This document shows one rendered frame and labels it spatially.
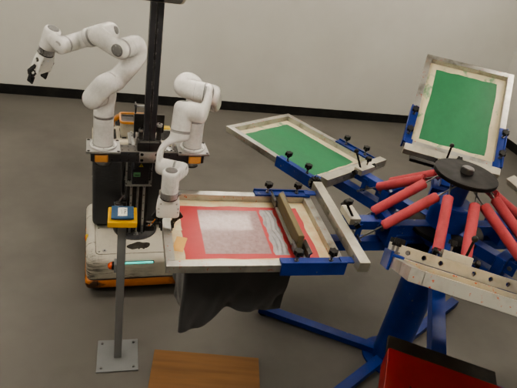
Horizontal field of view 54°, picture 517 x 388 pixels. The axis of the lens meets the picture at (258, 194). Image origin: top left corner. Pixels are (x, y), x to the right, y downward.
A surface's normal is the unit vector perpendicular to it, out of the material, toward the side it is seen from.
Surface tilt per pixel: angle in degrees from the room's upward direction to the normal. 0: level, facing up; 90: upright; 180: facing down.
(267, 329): 0
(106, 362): 0
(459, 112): 32
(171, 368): 0
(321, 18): 90
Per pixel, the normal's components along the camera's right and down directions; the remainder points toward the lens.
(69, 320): 0.17, -0.85
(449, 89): -0.02, -0.48
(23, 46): 0.21, 0.54
